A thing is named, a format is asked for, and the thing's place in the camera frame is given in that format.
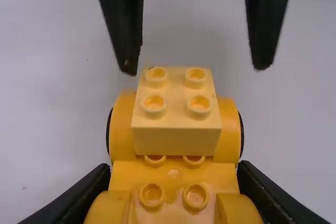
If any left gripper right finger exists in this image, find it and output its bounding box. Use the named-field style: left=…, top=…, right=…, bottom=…
left=237, top=159, right=336, bottom=224

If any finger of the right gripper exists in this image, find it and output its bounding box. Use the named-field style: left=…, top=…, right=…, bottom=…
left=88, top=0, right=145, bottom=77
left=242, top=0, right=293, bottom=71

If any yellow toy car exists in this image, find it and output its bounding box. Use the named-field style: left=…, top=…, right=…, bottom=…
left=83, top=65, right=266, bottom=224

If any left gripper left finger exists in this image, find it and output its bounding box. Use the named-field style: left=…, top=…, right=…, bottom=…
left=14, top=163, right=111, bottom=224

